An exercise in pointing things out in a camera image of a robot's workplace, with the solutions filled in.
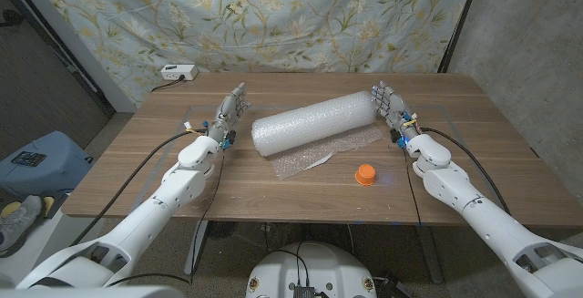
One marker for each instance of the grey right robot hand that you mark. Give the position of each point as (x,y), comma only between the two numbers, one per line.
(392,106)

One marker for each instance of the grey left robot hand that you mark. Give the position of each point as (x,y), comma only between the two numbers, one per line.
(228,116)

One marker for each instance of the clear bubble wrap roll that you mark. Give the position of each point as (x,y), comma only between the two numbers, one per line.
(309,122)

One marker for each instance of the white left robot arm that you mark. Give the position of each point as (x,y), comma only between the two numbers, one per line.
(150,211)

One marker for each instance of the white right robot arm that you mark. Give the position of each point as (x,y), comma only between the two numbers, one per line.
(492,225)

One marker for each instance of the orange plastic cup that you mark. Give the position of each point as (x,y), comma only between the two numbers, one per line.
(365,175)

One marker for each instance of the white power outlet box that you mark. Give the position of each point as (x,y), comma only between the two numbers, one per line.
(178,72)

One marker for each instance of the floral butterfly backdrop cloth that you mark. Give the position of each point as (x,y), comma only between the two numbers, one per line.
(255,20)

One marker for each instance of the black backdrop stand pole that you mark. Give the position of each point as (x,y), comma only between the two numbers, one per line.
(457,20)

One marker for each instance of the white table leg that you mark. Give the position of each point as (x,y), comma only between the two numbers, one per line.
(196,248)

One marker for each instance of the grey table leg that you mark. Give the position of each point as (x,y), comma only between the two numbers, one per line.
(430,252)

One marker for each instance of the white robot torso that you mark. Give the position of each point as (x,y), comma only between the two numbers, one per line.
(312,266)

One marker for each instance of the blue plastic storage case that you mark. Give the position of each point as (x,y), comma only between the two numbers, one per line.
(54,170)

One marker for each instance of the grey sneaker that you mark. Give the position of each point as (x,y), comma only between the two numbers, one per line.
(20,225)

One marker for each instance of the black and yellow shoe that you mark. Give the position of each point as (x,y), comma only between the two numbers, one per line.
(10,208)

